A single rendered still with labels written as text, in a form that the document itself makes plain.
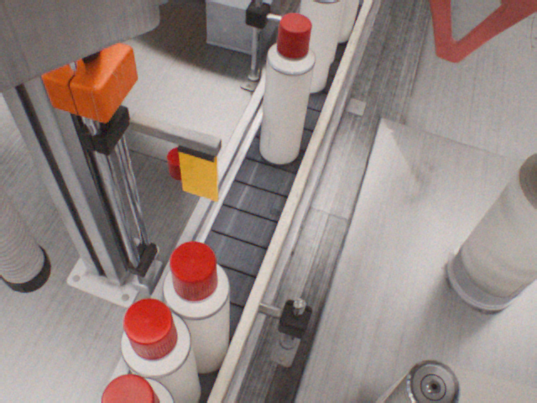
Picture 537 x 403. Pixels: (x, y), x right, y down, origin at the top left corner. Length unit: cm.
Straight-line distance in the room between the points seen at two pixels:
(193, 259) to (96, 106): 12
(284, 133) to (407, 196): 18
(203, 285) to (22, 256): 12
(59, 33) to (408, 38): 85
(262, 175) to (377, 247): 17
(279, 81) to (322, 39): 15
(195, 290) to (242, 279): 22
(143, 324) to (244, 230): 29
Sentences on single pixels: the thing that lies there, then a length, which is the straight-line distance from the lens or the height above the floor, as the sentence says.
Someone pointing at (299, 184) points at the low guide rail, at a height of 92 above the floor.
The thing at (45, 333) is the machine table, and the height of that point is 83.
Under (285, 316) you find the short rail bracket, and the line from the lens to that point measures 53.
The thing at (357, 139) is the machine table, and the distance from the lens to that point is 79.
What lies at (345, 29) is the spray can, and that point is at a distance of 84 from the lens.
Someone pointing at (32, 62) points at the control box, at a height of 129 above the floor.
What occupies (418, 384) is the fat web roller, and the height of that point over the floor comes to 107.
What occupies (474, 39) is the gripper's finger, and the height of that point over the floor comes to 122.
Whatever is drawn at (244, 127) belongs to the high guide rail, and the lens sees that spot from 60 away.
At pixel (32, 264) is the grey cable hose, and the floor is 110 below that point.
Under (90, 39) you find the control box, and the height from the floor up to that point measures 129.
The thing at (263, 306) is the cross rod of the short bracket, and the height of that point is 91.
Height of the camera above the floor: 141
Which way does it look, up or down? 57 degrees down
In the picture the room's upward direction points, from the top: 6 degrees clockwise
